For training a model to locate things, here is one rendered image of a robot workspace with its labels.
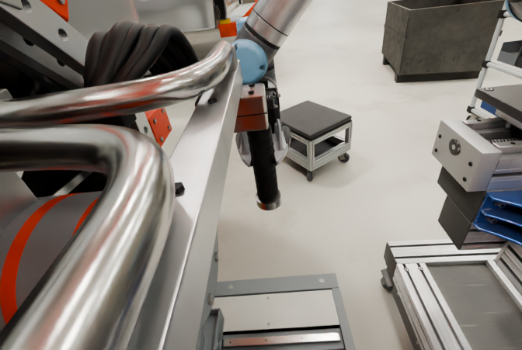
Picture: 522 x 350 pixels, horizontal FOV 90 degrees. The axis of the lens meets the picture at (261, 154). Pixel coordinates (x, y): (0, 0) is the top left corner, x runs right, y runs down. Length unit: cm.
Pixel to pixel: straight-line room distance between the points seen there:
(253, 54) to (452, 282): 92
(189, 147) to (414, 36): 294
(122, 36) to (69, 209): 17
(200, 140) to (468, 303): 98
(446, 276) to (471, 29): 249
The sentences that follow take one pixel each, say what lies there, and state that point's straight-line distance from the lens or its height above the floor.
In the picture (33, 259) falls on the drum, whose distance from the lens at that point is 28.
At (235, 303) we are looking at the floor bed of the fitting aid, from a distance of 113.
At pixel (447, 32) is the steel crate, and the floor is 49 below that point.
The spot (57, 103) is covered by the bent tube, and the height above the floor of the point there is 101.
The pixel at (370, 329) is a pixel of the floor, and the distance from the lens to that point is 118.
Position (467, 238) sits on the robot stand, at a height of 55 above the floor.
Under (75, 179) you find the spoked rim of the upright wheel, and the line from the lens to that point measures 53.
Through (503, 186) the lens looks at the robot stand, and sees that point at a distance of 67.
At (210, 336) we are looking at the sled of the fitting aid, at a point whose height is 15.
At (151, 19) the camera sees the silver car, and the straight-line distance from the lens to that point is 274.
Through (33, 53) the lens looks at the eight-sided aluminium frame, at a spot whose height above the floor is 103.
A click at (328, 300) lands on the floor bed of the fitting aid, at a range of 111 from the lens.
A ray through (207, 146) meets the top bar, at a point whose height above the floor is 98.
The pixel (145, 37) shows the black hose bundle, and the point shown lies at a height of 103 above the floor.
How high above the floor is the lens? 106
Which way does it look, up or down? 33 degrees down
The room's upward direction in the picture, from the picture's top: 8 degrees counter-clockwise
